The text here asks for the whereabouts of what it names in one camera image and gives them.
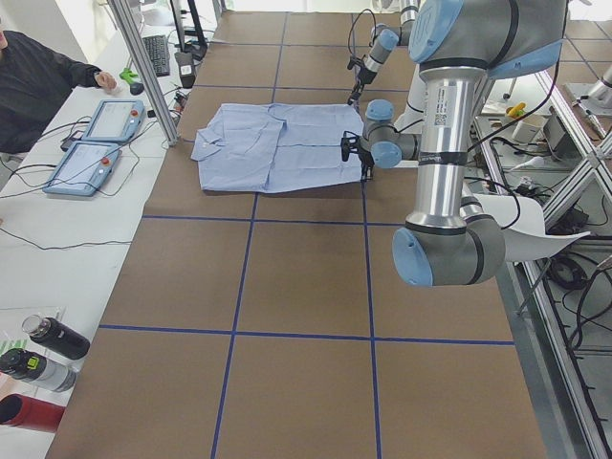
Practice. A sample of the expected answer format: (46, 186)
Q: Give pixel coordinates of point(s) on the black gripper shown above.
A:
(362, 77)
(365, 159)

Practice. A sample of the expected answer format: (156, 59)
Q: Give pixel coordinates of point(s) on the light blue striped shirt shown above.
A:
(276, 147)

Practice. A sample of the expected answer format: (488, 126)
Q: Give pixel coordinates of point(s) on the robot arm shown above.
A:
(384, 41)
(448, 239)

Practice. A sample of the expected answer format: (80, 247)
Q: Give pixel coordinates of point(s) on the person's hand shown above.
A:
(105, 81)

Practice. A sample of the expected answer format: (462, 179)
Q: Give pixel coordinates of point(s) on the yellow banana toy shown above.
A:
(516, 111)

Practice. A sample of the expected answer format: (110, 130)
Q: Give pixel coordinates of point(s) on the black keyboard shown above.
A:
(157, 50)

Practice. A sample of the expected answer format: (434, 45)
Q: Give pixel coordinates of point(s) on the green plastic object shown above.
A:
(128, 76)

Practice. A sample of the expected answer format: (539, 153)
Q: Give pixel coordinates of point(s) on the upper blue teach pendant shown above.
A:
(115, 121)

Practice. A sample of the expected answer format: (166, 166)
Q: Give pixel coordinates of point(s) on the blue teach pendant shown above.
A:
(115, 121)
(83, 169)

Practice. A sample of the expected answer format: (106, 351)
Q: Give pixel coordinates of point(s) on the lower blue teach pendant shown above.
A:
(83, 169)

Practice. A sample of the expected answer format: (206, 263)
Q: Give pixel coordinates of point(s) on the person in black jacket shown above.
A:
(35, 83)

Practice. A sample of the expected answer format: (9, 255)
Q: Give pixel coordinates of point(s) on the black water bottle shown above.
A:
(56, 336)

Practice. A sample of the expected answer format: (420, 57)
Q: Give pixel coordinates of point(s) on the red bottle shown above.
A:
(25, 412)

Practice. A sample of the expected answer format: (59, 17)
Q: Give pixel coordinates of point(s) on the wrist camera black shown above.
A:
(354, 62)
(349, 144)

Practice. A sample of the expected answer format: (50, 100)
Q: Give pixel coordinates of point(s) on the white central pedestal column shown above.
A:
(412, 119)

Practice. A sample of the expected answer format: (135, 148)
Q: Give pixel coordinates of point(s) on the aluminium frame post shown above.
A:
(145, 70)

